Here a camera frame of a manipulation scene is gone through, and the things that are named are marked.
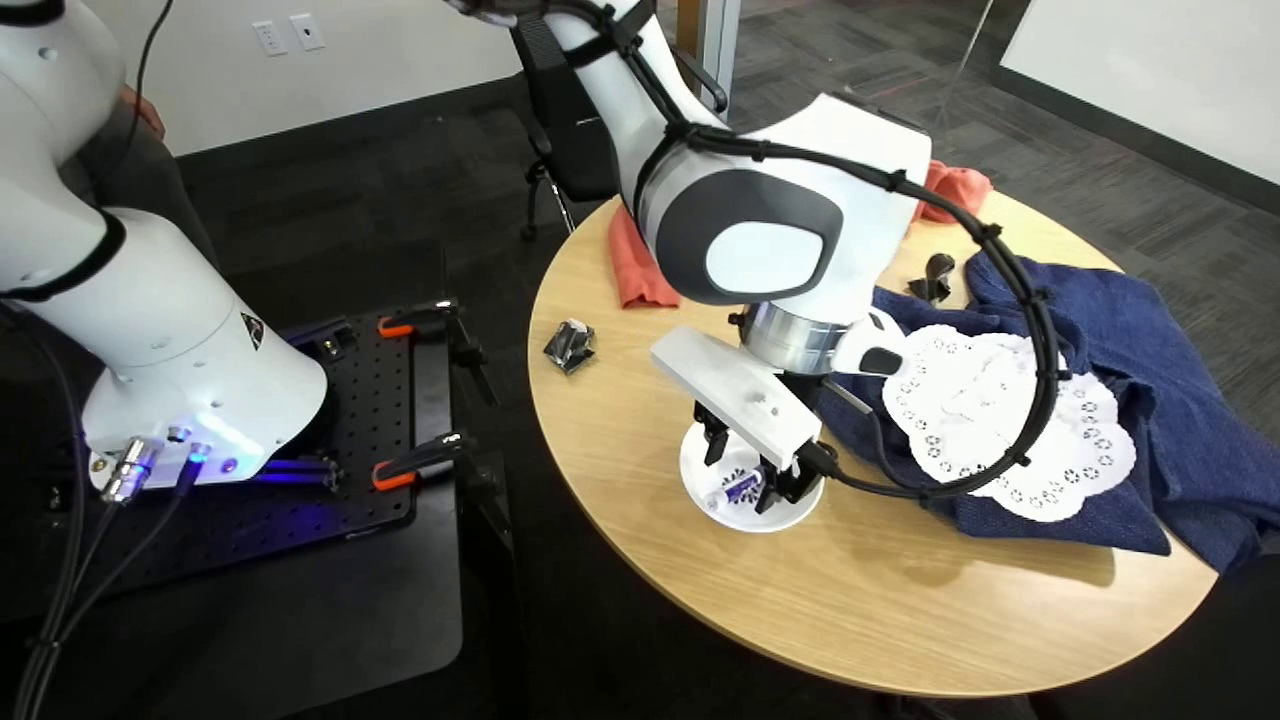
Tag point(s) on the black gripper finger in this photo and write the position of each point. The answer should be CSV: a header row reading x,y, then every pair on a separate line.
x,y
785,485
708,438

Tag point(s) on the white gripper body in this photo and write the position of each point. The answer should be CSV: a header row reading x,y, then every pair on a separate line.
x,y
732,387

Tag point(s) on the purple marker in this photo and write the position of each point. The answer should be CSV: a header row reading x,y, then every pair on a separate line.
x,y
738,490

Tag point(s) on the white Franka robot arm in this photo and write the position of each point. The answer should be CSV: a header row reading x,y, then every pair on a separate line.
x,y
746,241

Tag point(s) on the white bowl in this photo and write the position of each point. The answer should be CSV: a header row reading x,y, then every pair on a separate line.
x,y
746,523

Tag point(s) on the orange cloth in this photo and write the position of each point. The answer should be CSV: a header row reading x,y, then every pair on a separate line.
x,y
640,273

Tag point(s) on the small black binder clip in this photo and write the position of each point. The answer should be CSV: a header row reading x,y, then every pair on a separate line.
x,y
568,344

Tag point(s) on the white paper doily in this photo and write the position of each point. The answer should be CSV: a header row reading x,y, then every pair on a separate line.
x,y
983,414

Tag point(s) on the small dark clip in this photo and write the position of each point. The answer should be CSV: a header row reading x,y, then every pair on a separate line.
x,y
934,276

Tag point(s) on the orange black clamp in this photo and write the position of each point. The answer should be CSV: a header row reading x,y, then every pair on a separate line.
x,y
419,323
420,461

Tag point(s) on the black office chair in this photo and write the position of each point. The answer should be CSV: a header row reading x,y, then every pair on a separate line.
x,y
572,127

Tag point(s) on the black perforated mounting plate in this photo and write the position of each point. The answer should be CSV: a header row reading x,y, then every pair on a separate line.
x,y
381,400

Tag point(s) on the dark blue cloth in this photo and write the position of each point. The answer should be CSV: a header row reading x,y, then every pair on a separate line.
x,y
1184,400

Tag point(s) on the black robot stand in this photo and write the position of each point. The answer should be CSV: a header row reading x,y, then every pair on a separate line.
x,y
292,625

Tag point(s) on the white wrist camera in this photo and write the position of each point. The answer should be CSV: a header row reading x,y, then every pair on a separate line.
x,y
873,350

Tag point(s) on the white wall outlet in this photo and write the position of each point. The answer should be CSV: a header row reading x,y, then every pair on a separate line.
x,y
308,30
275,37

